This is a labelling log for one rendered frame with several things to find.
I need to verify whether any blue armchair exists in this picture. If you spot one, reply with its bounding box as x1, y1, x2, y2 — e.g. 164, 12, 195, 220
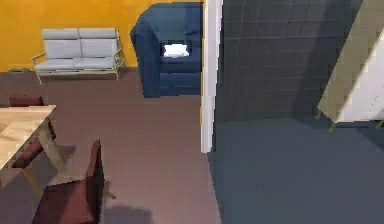
129, 2, 204, 99

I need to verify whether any white pillow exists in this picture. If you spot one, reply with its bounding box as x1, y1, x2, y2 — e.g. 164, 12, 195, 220
162, 43, 191, 59

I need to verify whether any grey two-seat sofa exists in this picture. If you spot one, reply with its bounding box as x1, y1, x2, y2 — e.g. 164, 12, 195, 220
30, 27, 126, 86

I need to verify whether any olive and white cabinet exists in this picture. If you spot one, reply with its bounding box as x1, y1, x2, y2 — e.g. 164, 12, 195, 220
316, 0, 384, 133

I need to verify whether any light wooden table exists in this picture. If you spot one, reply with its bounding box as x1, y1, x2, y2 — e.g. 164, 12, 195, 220
0, 104, 73, 198

